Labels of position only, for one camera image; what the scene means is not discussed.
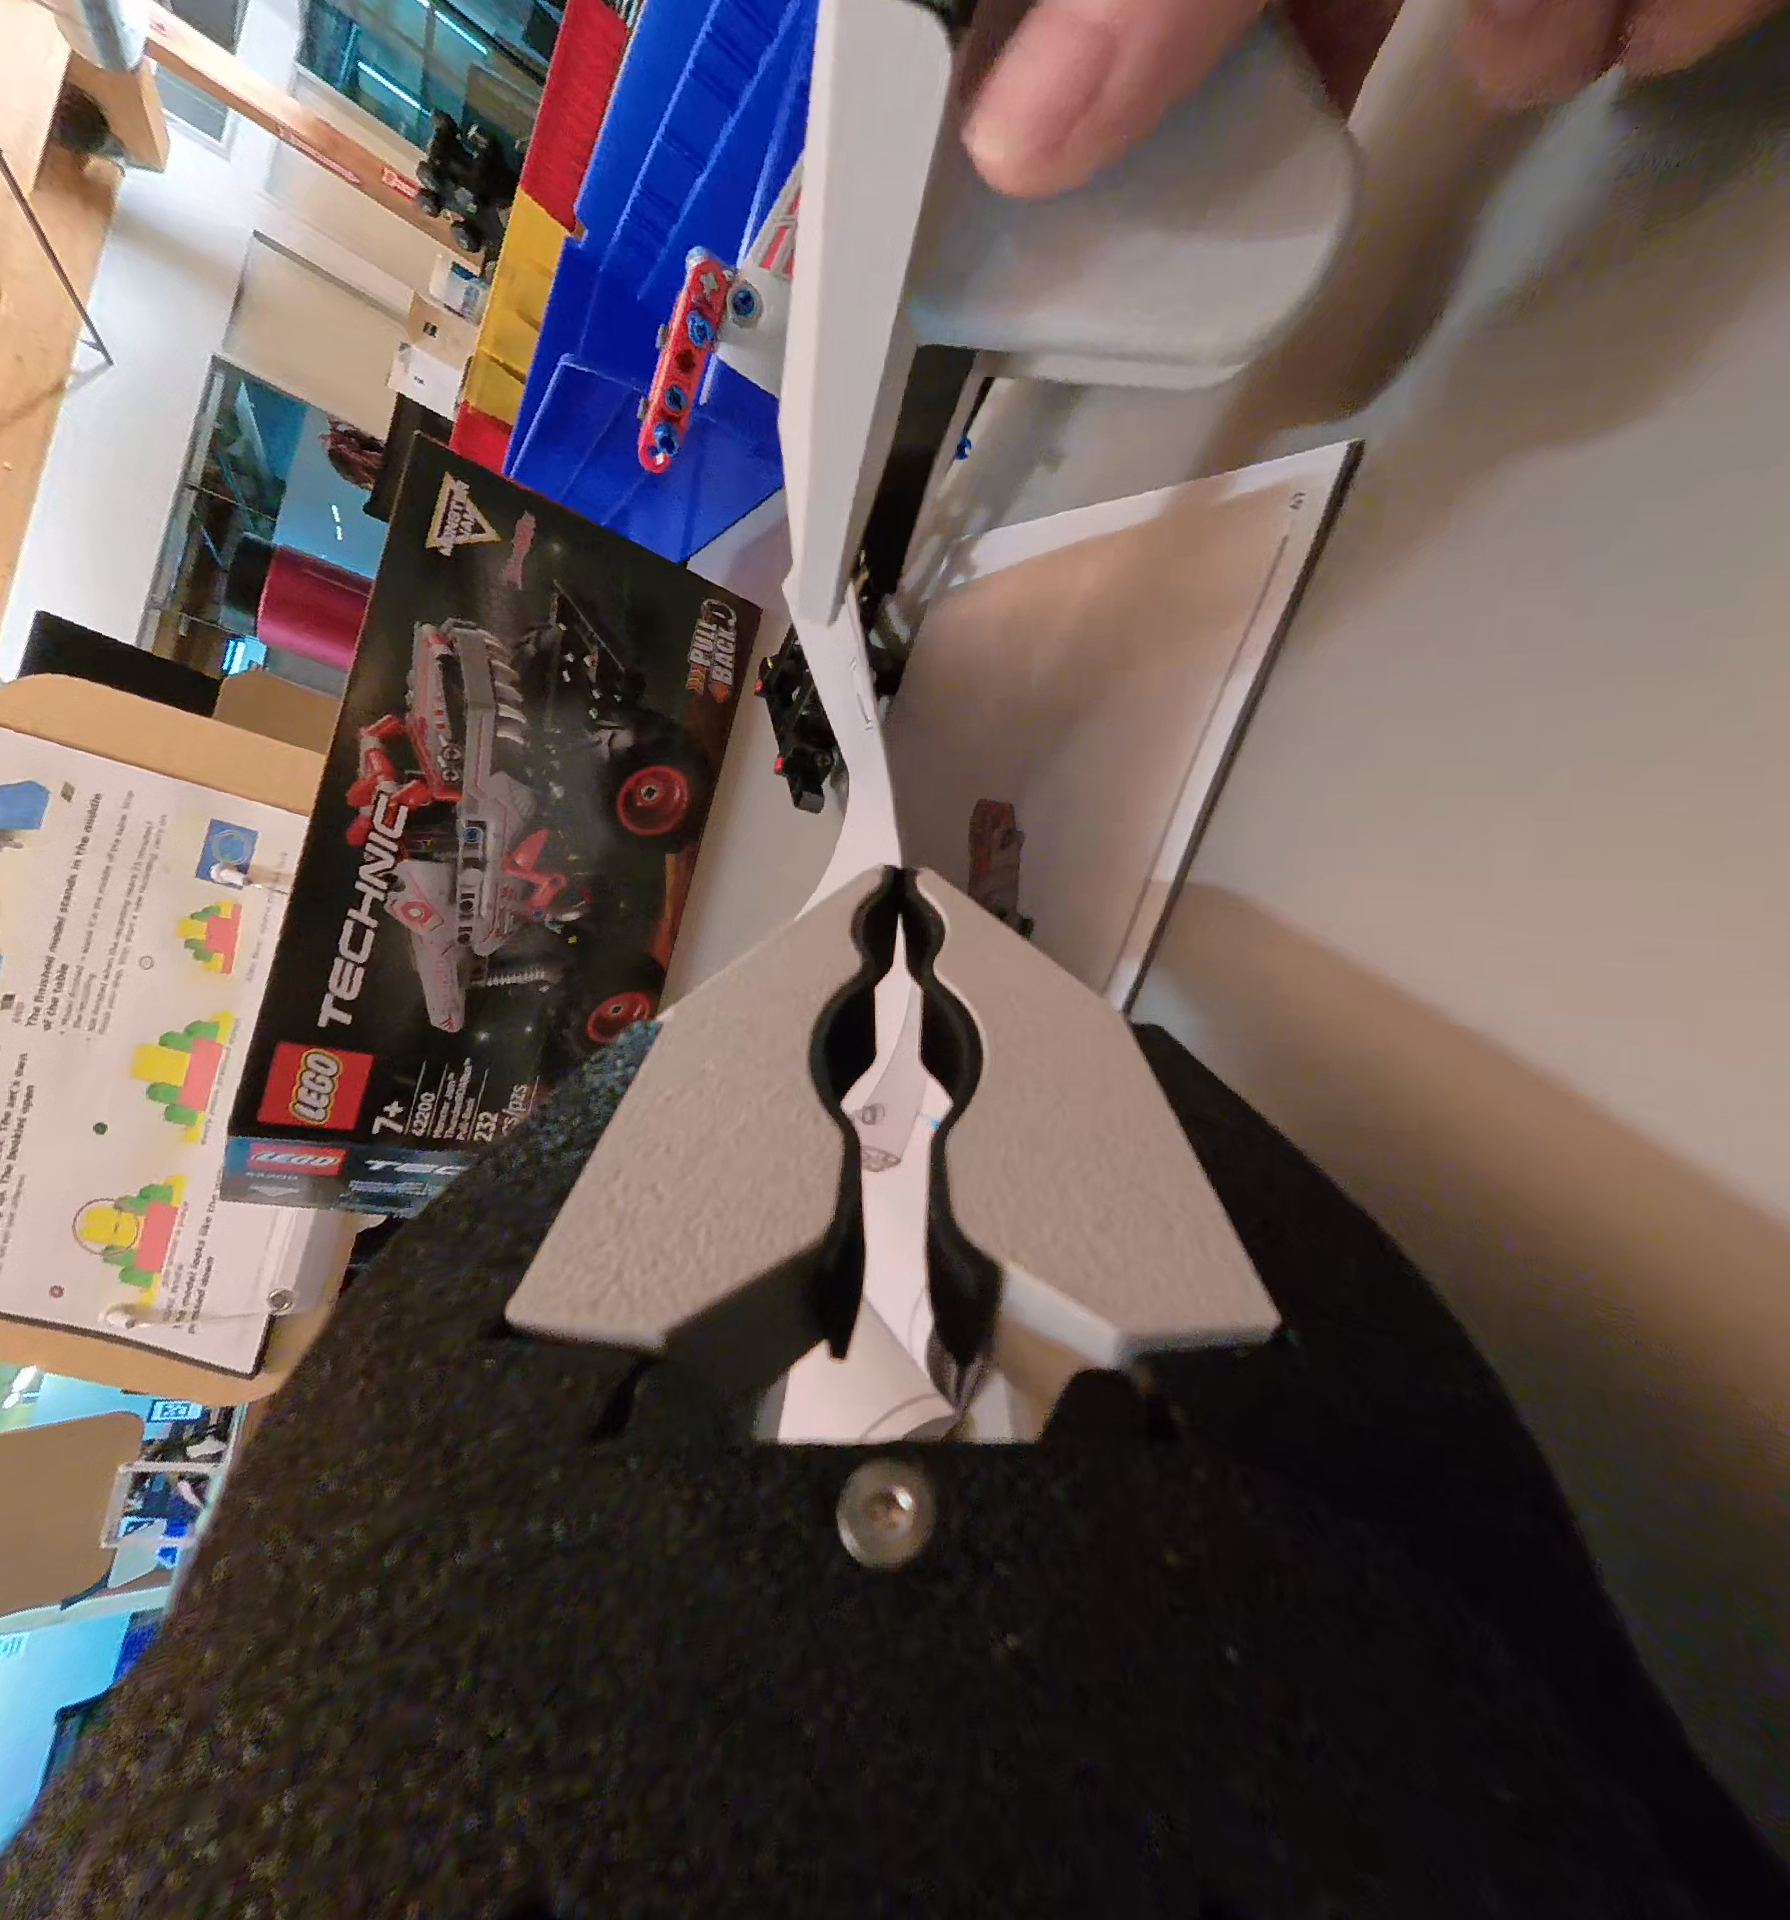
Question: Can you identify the cardboard stand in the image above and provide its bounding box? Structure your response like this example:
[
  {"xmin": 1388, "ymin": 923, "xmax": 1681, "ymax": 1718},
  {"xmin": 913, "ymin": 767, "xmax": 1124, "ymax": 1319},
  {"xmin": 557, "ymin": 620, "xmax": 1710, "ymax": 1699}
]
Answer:
[{"xmin": 0, "ymin": 670, "xmax": 329, "ymax": 1412}]

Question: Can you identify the red plastic bin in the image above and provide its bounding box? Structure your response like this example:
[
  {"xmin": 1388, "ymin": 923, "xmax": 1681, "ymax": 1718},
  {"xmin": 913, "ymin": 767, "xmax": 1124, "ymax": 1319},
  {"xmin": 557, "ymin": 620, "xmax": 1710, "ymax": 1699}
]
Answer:
[{"xmin": 450, "ymin": 0, "xmax": 631, "ymax": 470}]

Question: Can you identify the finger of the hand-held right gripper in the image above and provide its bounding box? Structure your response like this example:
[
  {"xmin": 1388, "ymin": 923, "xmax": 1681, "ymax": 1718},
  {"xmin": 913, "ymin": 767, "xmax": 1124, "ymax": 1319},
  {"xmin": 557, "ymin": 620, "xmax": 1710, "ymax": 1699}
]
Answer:
[
  {"xmin": 901, "ymin": 32, "xmax": 1363, "ymax": 395},
  {"xmin": 781, "ymin": 0, "xmax": 976, "ymax": 627}
]

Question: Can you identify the white instruction booklet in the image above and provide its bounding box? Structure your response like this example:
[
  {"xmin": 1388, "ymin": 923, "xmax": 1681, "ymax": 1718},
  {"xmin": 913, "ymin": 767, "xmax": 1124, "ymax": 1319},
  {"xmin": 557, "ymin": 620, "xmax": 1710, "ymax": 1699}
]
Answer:
[{"xmin": 754, "ymin": 439, "xmax": 1363, "ymax": 1446}]

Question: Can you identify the cardboard piece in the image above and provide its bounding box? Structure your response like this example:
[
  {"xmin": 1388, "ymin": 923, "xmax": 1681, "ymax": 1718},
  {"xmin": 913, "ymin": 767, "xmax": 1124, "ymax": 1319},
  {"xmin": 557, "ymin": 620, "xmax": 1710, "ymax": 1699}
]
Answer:
[{"xmin": 0, "ymin": 1405, "xmax": 146, "ymax": 1640}]

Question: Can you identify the yellow plastic bin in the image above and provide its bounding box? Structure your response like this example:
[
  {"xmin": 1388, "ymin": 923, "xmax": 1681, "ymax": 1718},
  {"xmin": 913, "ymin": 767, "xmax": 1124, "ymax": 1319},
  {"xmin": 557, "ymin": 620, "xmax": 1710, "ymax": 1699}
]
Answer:
[{"xmin": 460, "ymin": 188, "xmax": 584, "ymax": 431}]

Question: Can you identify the red grey toy vehicle model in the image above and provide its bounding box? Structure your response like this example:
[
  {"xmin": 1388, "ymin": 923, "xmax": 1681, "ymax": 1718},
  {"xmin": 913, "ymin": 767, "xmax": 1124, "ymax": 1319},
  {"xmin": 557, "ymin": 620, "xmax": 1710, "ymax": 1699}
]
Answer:
[{"xmin": 637, "ymin": 155, "xmax": 987, "ymax": 662}]

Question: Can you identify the red cylinder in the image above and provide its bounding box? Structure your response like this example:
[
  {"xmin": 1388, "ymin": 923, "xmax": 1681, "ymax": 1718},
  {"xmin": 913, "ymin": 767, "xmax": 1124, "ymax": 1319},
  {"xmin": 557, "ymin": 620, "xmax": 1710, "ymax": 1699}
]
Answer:
[{"xmin": 254, "ymin": 546, "xmax": 377, "ymax": 650}]

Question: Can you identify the blue plastic bin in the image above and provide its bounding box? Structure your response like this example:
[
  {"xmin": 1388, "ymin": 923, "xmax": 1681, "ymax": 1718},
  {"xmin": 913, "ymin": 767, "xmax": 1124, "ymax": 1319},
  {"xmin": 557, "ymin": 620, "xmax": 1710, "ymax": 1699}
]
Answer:
[
  {"xmin": 503, "ymin": 224, "xmax": 794, "ymax": 571},
  {"xmin": 573, "ymin": 0, "xmax": 825, "ymax": 371}
]

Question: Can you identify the black toy set box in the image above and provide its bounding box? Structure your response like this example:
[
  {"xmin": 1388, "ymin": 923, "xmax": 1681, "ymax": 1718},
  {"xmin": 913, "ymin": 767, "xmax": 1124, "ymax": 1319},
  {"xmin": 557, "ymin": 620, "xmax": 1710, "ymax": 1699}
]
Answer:
[{"xmin": 219, "ymin": 436, "xmax": 764, "ymax": 1219}]

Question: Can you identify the small black toy vehicle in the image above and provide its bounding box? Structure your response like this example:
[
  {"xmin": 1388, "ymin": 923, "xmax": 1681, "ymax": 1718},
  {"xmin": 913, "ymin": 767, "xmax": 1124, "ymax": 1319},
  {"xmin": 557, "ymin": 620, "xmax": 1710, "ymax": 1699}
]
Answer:
[{"xmin": 412, "ymin": 112, "xmax": 522, "ymax": 261}]

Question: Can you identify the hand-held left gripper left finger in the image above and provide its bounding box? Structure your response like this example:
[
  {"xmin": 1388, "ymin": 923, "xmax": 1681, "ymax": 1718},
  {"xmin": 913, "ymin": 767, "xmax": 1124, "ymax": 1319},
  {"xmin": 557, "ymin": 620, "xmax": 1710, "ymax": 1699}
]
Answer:
[{"xmin": 504, "ymin": 865, "xmax": 908, "ymax": 1359}]

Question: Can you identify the grey desk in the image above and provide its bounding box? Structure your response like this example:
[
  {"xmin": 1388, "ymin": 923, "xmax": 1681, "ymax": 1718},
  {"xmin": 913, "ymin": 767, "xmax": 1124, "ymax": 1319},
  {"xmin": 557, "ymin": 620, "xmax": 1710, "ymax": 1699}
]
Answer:
[{"xmin": 654, "ymin": 0, "xmax": 1790, "ymax": 1920}]

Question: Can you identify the person's right hand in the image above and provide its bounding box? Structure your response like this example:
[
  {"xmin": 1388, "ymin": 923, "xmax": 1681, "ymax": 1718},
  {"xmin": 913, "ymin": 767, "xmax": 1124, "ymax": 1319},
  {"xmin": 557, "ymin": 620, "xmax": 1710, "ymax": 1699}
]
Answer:
[{"xmin": 962, "ymin": 0, "xmax": 1790, "ymax": 199}]

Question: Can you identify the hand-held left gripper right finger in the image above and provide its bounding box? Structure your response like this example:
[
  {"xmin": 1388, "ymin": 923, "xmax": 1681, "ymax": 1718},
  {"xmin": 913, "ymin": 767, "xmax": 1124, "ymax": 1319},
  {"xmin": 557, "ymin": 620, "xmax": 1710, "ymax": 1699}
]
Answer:
[{"xmin": 901, "ymin": 868, "xmax": 1282, "ymax": 1419}]

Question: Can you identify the printed instruction sheet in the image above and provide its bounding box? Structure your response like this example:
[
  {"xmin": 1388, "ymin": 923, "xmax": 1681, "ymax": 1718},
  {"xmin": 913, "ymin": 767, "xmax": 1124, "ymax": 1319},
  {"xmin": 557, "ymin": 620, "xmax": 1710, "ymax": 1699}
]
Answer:
[{"xmin": 0, "ymin": 705, "xmax": 313, "ymax": 1374}]

